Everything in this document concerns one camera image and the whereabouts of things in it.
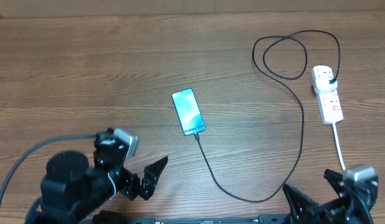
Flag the white charger plug adapter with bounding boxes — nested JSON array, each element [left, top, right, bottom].
[[313, 77, 338, 93]]

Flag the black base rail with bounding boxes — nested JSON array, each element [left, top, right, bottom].
[[92, 214, 290, 224]]

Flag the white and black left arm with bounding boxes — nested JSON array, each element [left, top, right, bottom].
[[25, 151, 168, 223]]

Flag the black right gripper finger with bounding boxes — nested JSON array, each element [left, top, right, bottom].
[[323, 169, 345, 197], [282, 184, 318, 223]]

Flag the black charger cable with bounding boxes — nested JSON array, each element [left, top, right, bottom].
[[194, 30, 342, 203]]

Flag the white power strip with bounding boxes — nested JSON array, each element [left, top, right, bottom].
[[311, 65, 343, 124]]

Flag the blue Galaxy smartphone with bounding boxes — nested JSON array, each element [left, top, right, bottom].
[[171, 88, 206, 136]]

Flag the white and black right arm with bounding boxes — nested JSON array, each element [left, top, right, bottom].
[[283, 166, 378, 224]]

